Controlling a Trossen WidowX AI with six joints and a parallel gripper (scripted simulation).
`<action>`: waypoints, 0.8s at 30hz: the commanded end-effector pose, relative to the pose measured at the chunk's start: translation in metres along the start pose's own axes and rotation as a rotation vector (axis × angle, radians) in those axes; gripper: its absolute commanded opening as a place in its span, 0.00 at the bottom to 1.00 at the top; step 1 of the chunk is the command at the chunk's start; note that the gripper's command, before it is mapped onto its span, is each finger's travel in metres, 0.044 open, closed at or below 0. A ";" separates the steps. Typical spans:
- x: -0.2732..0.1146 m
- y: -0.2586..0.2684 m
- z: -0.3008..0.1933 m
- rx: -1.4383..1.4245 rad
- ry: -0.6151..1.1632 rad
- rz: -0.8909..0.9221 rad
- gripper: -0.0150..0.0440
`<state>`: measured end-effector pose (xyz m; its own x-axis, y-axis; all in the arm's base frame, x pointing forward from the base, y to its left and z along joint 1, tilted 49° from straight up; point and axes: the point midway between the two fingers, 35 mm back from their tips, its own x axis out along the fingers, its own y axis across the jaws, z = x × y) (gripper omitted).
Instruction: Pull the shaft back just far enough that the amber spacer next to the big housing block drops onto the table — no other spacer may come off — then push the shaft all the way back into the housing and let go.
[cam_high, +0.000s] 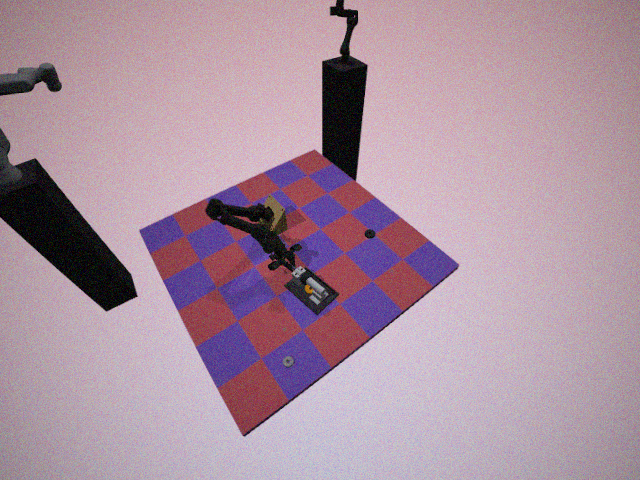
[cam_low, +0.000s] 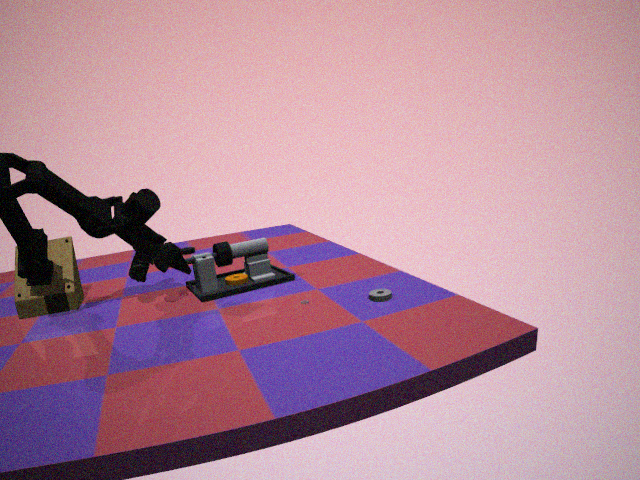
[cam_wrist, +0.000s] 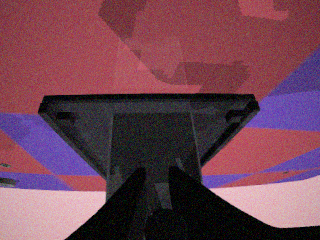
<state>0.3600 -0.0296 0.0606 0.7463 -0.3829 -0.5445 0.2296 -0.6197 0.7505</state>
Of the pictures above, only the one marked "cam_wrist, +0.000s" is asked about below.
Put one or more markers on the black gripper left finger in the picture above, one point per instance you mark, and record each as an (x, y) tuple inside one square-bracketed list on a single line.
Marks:
[(122, 217)]

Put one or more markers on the grey ring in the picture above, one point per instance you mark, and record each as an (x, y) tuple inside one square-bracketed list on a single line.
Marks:
[(7, 182)]

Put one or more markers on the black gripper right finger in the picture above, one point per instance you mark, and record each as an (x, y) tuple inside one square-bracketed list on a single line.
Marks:
[(210, 217)]

